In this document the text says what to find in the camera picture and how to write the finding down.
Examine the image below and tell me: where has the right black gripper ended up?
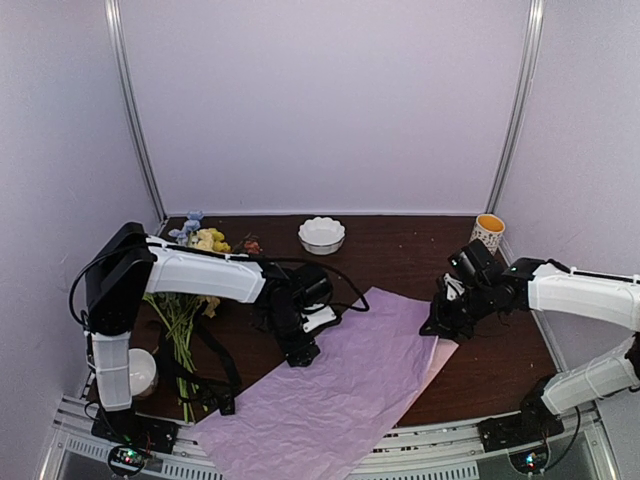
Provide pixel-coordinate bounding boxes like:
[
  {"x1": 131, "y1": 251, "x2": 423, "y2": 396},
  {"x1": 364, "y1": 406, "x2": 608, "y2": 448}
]
[{"x1": 420, "y1": 282, "x2": 494, "y2": 340}]

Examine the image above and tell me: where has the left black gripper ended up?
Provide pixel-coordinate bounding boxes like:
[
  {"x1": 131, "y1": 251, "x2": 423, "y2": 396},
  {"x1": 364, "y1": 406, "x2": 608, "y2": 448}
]
[{"x1": 265, "y1": 306, "x2": 321, "y2": 367}]

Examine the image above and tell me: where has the scalloped white bowl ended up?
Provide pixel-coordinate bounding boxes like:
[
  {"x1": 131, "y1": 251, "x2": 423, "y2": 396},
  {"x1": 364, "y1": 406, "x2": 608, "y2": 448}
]
[{"x1": 298, "y1": 217, "x2": 346, "y2": 256}]

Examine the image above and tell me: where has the black printed ribbon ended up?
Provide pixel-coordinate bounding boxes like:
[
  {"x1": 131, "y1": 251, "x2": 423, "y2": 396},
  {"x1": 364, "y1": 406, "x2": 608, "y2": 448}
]
[{"x1": 154, "y1": 320, "x2": 242, "y2": 422}]

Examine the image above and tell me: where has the pink wrapping paper sheet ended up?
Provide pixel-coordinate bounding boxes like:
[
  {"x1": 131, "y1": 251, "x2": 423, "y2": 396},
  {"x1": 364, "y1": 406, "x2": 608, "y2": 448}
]
[{"x1": 192, "y1": 287, "x2": 458, "y2": 479}]

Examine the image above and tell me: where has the patterned mug orange inside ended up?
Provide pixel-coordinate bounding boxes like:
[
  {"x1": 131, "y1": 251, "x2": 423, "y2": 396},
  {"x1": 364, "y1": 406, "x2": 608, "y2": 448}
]
[{"x1": 470, "y1": 214, "x2": 506, "y2": 255}]

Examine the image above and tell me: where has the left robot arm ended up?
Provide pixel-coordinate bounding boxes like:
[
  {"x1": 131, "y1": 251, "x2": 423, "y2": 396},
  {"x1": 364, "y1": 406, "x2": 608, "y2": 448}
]
[{"x1": 76, "y1": 222, "x2": 338, "y2": 444}]

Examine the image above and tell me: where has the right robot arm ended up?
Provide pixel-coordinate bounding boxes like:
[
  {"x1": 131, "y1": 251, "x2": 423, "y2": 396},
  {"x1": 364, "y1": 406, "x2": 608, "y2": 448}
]
[{"x1": 419, "y1": 239, "x2": 639, "y2": 442}]

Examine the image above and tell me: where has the small red flower stem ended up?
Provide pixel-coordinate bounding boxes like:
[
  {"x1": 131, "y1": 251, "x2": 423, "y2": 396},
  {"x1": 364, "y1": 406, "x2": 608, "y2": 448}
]
[{"x1": 232, "y1": 233, "x2": 263, "y2": 255}]

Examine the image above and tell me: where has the dark yellow flower stem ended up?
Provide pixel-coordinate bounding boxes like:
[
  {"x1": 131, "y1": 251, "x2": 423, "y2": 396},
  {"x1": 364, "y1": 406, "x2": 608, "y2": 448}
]
[{"x1": 209, "y1": 228, "x2": 232, "y2": 253}]

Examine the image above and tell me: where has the blue flower stem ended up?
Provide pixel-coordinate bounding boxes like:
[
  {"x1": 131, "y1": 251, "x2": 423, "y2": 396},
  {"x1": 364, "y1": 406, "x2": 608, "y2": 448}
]
[{"x1": 168, "y1": 210, "x2": 204, "y2": 246}]

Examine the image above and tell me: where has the round white bowl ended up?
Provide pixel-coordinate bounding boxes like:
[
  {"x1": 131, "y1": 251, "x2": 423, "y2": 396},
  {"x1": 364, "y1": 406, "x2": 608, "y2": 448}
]
[{"x1": 129, "y1": 348, "x2": 158, "y2": 398}]

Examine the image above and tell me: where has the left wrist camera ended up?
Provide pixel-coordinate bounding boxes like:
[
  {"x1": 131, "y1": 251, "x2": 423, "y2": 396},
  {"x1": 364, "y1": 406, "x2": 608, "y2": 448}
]
[{"x1": 301, "y1": 306, "x2": 341, "y2": 333}]

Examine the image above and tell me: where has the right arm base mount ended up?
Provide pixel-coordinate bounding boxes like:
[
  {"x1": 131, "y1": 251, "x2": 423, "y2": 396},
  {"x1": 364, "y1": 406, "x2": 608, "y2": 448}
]
[{"x1": 477, "y1": 413, "x2": 564, "y2": 452}]

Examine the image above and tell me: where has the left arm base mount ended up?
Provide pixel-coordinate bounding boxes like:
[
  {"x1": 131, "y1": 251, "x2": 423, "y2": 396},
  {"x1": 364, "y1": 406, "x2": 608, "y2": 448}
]
[{"x1": 91, "y1": 416, "x2": 179, "y2": 454}]

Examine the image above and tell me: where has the front aluminium rail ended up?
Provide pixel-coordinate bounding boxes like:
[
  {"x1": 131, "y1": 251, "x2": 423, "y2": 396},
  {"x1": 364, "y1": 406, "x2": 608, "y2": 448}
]
[{"x1": 36, "y1": 397, "x2": 619, "y2": 479}]

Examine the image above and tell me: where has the right aluminium frame post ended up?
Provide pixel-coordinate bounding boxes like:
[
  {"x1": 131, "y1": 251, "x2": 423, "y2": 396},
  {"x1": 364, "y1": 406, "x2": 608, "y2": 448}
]
[{"x1": 485, "y1": 0, "x2": 545, "y2": 214}]

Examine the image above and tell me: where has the aluminium frame post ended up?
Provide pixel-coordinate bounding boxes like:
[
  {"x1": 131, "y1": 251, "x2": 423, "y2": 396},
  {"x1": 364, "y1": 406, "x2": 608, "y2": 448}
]
[
  {"x1": 485, "y1": 0, "x2": 545, "y2": 214},
  {"x1": 104, "y1": 0, "x2": 168, "y2": 224}
]

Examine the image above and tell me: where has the left aluminium frame post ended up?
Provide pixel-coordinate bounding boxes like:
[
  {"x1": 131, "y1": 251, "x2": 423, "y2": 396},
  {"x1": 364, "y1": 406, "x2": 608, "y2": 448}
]
[{"x1": 104, "y1": 0, "x2": 168, "y2": 224}]

